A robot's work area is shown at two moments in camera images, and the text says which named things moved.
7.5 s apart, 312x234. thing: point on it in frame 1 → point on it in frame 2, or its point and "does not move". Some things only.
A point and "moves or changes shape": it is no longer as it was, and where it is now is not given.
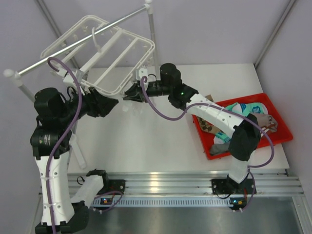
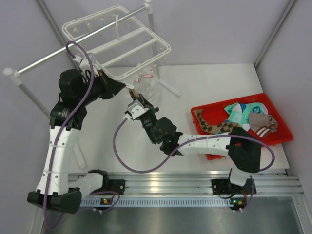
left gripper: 98,105 → 110,87
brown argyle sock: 206,125 moves or changes shape
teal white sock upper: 245,109 does not move
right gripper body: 154,89 → 152,118
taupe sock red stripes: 267,122 does not move
